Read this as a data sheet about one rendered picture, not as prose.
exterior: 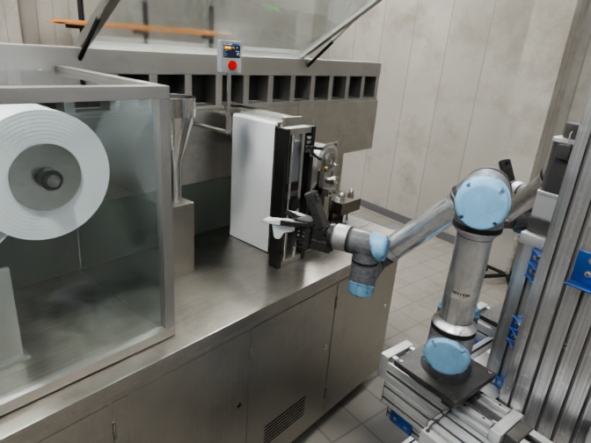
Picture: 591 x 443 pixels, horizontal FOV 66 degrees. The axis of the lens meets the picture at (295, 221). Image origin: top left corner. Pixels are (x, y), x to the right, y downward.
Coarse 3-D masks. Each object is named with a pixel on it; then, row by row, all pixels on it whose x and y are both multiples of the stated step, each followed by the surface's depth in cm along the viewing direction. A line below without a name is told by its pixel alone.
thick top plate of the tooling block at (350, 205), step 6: (336, 192) 232; (348, 198) 225; (354, 198) 226; (360, 198) 227; (336, 204) 218; (342, 204) 216; (348, 204) 220; (354, 204) 224; (360, 204) 228; (336, 210) 219; (342, 210) 217; (348, 210) 222; (354, 210) 226
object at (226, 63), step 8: (224, 40) 146; (232, 40) 148; (224, 48) 147; (232, 48) 148; (240, 48) 149; (224, 56) 148; (232, 56) 149; (240, 56) 150; (224, 64) 149; (232, 64) 148; (240, 64) 151; (224, 72) 150; (232, 72) 151; (240, 72) 152
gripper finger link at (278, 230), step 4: (264, 220) 130; (268, 220) 129; (272, 220) 129; (276, 220) 129; (280, 220) 129; (284, 220) 129; (288, 220) 130; (292, 220) 130; (272, 224) 129; (276, 224) 129; (276, 228) 130; (280, 228) 130; (284, 228) 130; (288, 228) 130; (292, 228) 130; (276, 232) 130; (280, 232) 130; (284, 232) 131; (276, 236) 130; (280, 236) 131
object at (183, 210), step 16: (176, 128) 146; (176, 144) 149; (176, 160) 153; (176, 176) 155; (176, 192) 157; (176, 208) 156; (192, 208) 161; (176, 224) 158; (192, 224) 163; (176, 240) 160; (192, 240) 166; (176, 256) 162; (192, 256) 168; (176, 272) 164
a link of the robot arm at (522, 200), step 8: (544, 168) 156; (528, 184) 165; (536, 184) 159; (520, 192) 168; (528, 192) 164; (512, 200) 171; (520, 200) 168; (528, 200) 165; (512, 208) 172; (520, 208) 170; (528, 208) 169; (512, 216) 175; (504, 224) 181; (512, 224) 183
